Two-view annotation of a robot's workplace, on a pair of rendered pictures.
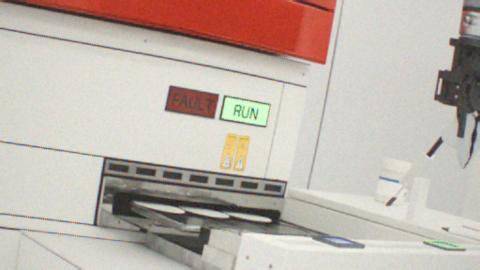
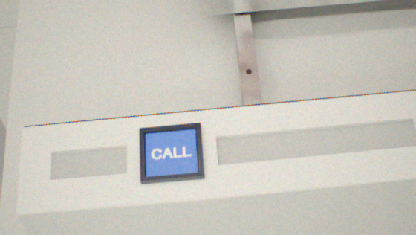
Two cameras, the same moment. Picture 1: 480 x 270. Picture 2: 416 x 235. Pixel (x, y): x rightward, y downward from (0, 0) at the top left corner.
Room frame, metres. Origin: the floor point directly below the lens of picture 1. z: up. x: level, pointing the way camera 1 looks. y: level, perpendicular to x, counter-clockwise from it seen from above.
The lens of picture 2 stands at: (1.12, -0.47, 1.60)
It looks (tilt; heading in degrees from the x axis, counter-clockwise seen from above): 55 degrees down; 42
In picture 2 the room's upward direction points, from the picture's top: 7 degrees counter-clockwise
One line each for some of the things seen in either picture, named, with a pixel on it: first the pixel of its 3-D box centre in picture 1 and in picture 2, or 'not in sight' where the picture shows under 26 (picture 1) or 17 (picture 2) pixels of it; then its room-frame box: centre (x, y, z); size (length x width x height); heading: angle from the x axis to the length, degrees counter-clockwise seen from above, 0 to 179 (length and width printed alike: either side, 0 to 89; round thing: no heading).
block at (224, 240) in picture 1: (232, 242); not in sight; (1.66, -0.02, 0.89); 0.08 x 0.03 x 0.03; 40
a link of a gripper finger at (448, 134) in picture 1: (455, 138); not in sight; (1.57, -0.34, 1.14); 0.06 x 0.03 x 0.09; 40
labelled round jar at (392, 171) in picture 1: (393, 182); not in sight; (2.18, -0.34, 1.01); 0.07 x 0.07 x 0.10
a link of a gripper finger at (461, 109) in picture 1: (467, 112); not in sight; (1.55, -0.35, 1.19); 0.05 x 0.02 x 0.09; 130
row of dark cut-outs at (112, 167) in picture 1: (198, 178); not in sight; (1.96, 0.07, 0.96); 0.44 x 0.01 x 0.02; 130
